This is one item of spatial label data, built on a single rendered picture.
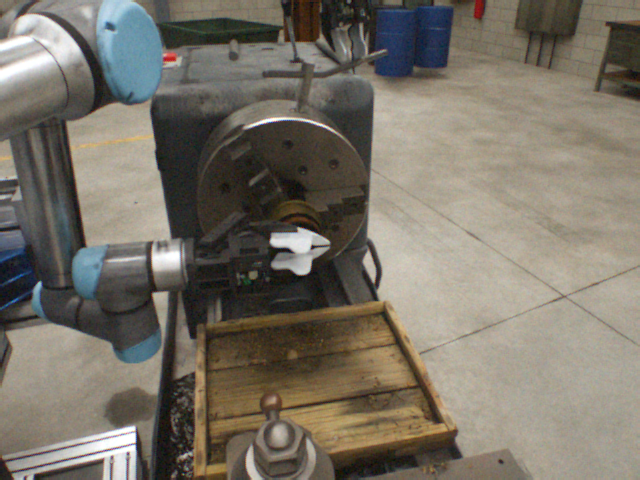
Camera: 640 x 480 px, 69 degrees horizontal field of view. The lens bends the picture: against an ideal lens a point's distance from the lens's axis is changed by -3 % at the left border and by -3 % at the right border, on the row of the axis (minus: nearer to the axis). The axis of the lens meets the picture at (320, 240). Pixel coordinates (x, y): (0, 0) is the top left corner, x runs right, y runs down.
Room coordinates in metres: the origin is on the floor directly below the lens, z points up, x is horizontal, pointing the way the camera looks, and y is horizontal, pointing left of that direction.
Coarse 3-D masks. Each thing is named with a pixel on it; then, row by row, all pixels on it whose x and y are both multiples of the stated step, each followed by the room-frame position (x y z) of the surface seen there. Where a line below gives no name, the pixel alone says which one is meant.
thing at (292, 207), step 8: (296, 200) 0.69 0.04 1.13; (272, 208) 0.69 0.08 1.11; (280, 208) 0.68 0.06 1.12; (288, 208) 0.68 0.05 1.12; (296, 208) 0.67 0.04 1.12; (304, 208) 0.68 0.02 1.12; (312, 208) 0.70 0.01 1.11; (272, 216) 0.68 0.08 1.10; (280, 216) 0.66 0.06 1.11; (288, 216) 0.66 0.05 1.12; (296, 216) 0.66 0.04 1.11; (304, 216) 0.66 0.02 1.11; (312, 216) 0.67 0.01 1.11; (296, 224) 0.63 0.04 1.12; (304, 224) 0.63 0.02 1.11; (312, 224) 0.64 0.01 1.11; (320, 224) 0.70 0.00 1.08; (320, 232) 0.67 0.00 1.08
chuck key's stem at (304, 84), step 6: (306, 66) 0.82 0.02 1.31; (312, 66) 0.82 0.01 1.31; (306, 72) 0.82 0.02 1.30; (312, 72) 0.82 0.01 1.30; (300, 78) 0.82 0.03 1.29; (306, 78) 0.82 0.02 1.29; (312, 78) 0.83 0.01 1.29; (300, 84) 0.82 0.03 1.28; (306, 84) 0.82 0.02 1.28; (300, 90) 0.82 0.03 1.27; (306, 90) 0.82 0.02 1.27; (300, 96) 0.82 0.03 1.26; (306, 96) 0.82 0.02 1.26; (300, 102) 0.82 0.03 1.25; (300, 108) 0.82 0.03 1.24
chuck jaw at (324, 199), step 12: (312, 192) 0.78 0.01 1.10; (324, 192) 0.78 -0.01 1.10; (336, 192) 0.77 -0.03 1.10; (348, 192) 0.77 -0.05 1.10; (360, 192) 0.77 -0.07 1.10; (312, 204) 0.73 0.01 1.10; (324, 204) 0.73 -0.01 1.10; (336, 204) 0.73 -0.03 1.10; (348, 204) 0.76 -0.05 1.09; (360, 204) 0.76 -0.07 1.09; (324, 216) 0.71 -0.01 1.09; (336, 216) 0.73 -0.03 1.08; (324, 228) 0.71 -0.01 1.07
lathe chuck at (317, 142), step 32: (224, 128) 0.82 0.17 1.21; (256, 128) 0.76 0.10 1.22; (288, 128) 0.78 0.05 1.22; (320, 128) 0.79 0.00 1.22; (224, 160) 0.75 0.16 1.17; (288, 160) 0.78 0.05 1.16; (320, 160) 0.79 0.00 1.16; (352, 160) 0.80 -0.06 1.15; (224, 192) 0.75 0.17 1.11; (352, 224) 0.80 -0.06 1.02; (320, 256) 0.79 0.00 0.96
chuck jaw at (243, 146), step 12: (240, 132) 0.77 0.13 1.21; (228, 144) 0.76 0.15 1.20; (240, 144) 0.76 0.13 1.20; (252, 144) 0.75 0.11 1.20; (240, 156) 0.72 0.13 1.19; (252, 156) 0.72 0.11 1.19; (240, 168) 0.72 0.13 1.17; (252, 168) 0.72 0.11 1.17; (264, 168) 0.73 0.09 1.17; (252, 180) 0.72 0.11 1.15; (264, 180) 0.71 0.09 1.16; (276, 180) 0.73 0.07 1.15; (264, 192) 0.71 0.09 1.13; (276, 192) 0.70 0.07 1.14; (264, 204) 0.69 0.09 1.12; (276, 204) 0.69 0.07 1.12
